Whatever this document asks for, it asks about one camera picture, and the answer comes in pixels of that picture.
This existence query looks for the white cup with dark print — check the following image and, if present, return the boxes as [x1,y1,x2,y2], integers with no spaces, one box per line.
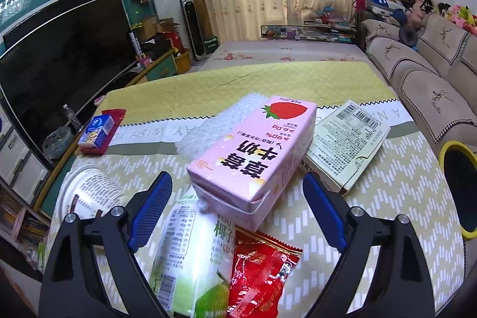
[60,163,129,225]

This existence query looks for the low glass table with books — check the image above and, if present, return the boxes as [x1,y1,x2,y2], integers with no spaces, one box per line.
[260,18,358,43]

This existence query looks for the red snack packet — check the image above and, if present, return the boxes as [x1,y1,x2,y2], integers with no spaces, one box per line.
[227,229,303,318]

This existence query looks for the clear bubble wrap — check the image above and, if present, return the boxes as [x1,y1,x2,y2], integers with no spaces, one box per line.
[175,94,269,164]

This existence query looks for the dark neck pillow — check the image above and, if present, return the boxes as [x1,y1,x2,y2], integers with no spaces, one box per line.
[399,24,418,46]

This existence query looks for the shelf of books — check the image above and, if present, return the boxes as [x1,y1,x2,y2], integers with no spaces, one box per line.
[0,187,49,248]

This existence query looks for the black television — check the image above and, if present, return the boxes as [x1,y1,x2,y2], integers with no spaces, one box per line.
[0,0,138,151]

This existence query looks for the open cardboard boxes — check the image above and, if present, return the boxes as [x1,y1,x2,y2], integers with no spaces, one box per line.
[140,16,183,58]

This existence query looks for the black tower fan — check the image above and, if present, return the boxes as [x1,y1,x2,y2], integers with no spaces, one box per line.
[180,0,207,61]

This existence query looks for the cream green flat box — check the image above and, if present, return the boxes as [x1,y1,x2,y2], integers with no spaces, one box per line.
[300,100,391,196]

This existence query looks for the dark green box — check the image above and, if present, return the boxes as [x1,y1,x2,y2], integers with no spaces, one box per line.
[203,35,220,54]

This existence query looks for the patterned tablecloth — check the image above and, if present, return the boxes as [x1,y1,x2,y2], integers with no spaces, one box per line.
[37,61,466,318]

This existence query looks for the glass ashtray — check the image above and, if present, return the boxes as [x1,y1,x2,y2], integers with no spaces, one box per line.
[42,127,75,159]

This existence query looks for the beige sofa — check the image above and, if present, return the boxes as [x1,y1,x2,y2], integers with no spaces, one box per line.
[360,13,477,155]

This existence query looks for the pink strawberry milk carton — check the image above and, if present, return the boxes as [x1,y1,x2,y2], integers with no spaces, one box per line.
[186,95,317,232]

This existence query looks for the black flat panel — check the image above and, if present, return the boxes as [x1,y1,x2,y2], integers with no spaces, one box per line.
[3,0,95,50]

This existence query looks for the flat red packet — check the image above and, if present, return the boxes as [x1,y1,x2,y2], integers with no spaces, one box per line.
[80,108,126,155]

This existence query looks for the green white drink bottle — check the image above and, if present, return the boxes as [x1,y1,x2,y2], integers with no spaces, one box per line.
[149,191,239,318]

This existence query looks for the black slim box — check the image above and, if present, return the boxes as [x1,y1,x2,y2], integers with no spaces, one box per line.
[128,30,144,60]

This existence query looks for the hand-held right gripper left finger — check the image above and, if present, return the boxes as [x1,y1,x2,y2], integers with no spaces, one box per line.
[39,171,174,318]

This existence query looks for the pile of plush toys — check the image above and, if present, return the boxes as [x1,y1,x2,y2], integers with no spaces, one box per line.
[406,0,477,35]

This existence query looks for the yellow basket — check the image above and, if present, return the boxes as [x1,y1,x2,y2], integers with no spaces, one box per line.
[173,49,191,75]

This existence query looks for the black yellow-rimmed trash bin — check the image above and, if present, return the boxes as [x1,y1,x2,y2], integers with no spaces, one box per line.
[438,140,477,240]

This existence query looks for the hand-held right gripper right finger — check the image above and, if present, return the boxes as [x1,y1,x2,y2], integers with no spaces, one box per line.
[303,173,435,318]

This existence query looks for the small blue carton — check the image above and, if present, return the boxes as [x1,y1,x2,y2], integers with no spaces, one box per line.
[78,115,117,149]

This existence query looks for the clear water bottle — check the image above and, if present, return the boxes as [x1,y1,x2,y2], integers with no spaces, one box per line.
[61,104,83,132]

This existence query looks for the blue white patterned bag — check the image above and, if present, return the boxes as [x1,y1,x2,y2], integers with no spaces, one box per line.
[365,0,405,18]

